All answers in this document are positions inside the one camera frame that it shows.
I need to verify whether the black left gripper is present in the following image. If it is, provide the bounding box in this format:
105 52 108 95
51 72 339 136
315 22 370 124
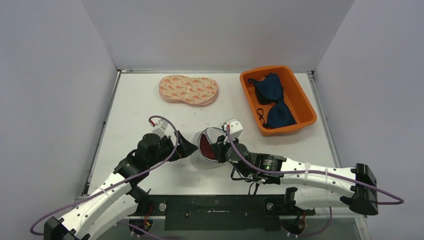
148 130 198 167

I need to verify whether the dark red bra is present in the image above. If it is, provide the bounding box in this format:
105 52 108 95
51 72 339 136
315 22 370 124
198 133 216 162

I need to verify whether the white mesh cylindrical laundry bag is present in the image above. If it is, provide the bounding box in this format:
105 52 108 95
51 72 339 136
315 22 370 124
189 127 224 170

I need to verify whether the pink carrot-print laundry bag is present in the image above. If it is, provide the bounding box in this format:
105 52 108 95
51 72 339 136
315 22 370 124
158 75 219 107

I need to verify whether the navy blue bra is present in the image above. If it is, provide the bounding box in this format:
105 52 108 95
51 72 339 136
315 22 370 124
247 73 297 129

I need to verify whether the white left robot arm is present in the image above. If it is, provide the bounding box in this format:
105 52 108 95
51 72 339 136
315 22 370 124
43 132 198 240

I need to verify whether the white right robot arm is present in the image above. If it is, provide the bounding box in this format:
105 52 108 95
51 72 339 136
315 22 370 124
210 136 379 216

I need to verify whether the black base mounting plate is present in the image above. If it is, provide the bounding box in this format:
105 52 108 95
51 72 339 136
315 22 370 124
132 195 316 231

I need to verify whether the orange plastic bin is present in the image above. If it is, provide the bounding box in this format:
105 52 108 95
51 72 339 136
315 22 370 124
240 65 317 136

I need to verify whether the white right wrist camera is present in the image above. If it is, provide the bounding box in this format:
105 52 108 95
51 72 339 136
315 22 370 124
222 118 243 143

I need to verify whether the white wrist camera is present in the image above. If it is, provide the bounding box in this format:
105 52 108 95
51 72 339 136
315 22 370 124
152 119 169 139
222 118 243 143

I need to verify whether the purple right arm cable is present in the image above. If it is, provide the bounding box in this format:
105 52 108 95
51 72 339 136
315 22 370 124
225 125 405 206

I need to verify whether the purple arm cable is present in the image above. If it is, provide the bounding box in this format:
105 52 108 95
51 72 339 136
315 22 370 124
29 115 180 237
225 125 405 206

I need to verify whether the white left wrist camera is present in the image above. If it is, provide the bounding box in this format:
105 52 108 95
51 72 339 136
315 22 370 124
152 119 169 139

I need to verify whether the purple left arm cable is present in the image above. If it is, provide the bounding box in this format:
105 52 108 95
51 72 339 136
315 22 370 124
29 115 180 237

